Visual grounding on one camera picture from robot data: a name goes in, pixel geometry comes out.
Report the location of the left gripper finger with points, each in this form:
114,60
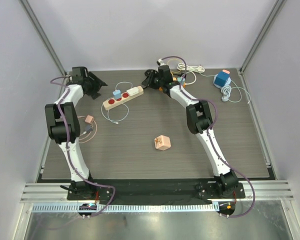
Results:
96,80
95,95

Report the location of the pink charger plug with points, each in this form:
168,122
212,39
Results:
89,119

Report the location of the right aluminium frame post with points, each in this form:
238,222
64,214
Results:
270,19

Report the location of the white slotted cable duct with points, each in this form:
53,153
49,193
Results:
145,207

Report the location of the aluminium frame rail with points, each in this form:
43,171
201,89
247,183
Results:
265,190

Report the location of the white charger plug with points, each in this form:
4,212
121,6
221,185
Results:
133,91

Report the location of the beige red power strip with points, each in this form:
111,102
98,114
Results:
112,103

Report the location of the blue cube socket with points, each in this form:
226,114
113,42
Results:
221,79

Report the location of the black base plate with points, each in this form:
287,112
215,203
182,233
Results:
103,197

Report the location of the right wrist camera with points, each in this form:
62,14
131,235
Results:
161,62

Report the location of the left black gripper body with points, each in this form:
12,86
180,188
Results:
92,86

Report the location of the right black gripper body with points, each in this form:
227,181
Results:
152,79

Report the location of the light blue charger plug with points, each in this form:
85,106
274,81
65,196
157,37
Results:
117,94

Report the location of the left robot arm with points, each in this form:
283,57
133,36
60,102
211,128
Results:
64,128

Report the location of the aluminium frame post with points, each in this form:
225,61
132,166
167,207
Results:
42,35
270,19

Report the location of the left aluminium frame post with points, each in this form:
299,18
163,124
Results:
42,35

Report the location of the pink cube socket adapter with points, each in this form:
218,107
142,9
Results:
162,143

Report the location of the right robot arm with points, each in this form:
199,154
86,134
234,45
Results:
200,123

